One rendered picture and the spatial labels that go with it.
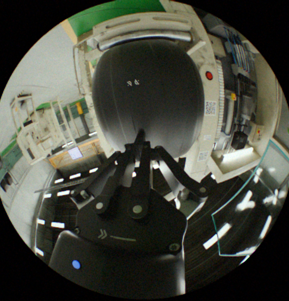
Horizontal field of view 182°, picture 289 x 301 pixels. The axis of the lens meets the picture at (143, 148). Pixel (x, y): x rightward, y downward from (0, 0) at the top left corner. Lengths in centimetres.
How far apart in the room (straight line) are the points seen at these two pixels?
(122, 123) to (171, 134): 11
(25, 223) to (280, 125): 1194
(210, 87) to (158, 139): 37
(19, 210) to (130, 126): 1117
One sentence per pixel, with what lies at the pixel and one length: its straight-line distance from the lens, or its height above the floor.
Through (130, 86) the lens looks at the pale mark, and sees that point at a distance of 19.
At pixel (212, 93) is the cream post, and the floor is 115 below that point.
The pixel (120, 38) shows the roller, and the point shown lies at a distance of 40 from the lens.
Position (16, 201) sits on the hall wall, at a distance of 1112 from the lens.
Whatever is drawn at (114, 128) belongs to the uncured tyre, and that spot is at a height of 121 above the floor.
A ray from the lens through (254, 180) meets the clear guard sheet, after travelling 71.
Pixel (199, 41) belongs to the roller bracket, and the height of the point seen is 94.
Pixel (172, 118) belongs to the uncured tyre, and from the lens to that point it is 20.
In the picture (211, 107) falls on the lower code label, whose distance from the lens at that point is 50.
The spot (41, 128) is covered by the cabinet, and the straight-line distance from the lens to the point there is 456.
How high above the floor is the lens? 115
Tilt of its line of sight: 33 degrees up
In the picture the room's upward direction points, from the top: 169 degrees clockwise
